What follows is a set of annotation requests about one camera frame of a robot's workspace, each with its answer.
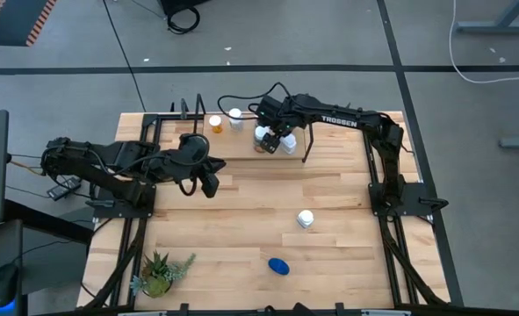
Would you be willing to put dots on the wooden shelf black metal frame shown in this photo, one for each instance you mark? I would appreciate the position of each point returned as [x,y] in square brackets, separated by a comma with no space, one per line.
[237,147]

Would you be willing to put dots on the grey desk leg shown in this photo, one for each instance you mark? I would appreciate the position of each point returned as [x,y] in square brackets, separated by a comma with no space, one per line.
[496,27]

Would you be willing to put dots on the dark mat with hazard stripes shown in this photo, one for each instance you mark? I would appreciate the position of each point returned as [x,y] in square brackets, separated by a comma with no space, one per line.
[9,22]

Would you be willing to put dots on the orange pill vial white cap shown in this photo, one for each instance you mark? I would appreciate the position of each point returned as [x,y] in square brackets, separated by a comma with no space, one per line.
[215,125]

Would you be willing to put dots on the dark side desk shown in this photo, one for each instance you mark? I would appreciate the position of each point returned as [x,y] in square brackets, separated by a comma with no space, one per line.
[35,219]

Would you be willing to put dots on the Tums jar blue lid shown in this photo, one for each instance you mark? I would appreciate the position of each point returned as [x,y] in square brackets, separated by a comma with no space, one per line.
[278,266]

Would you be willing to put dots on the green succulent plant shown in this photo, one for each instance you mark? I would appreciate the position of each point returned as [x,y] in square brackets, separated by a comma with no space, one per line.
[158,281]

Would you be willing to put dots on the grey table edge bracket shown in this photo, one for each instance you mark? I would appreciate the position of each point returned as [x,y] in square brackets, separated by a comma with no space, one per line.
[142,313]
[386,313]

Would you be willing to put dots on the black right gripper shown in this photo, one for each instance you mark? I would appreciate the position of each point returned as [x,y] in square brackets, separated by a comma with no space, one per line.
[292,114]

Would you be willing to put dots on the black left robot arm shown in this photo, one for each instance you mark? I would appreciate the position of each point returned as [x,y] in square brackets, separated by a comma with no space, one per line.
[88,158]

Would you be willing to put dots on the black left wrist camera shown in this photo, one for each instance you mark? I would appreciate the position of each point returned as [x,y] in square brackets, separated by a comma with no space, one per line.
[211,186]

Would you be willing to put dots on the black power adapter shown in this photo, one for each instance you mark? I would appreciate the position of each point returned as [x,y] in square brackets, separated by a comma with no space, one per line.
[63,188]

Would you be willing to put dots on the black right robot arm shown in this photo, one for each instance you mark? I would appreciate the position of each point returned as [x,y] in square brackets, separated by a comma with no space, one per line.
[351,119]

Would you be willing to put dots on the white bottle teal label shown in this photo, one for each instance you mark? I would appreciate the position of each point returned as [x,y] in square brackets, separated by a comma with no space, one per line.
[305,218]

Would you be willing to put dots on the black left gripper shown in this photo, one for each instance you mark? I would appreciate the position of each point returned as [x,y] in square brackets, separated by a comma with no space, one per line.
[191,164]

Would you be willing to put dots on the white bottle yellow striped label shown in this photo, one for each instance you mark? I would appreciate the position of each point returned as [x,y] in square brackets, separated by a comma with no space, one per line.
[235,118]

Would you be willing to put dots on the black computer mouse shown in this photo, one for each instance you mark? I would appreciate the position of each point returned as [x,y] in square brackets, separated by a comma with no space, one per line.
[4,283]

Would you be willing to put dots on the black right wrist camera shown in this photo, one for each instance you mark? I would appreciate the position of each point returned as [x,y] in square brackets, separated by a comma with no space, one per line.
[268,109]

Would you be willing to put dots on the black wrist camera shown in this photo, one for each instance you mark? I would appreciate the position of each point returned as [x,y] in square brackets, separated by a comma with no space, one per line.
[211,186]
[268,109]

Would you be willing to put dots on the clear bottle peach green label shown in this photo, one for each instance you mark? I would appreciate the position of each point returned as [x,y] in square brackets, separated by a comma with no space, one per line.
[259,131]

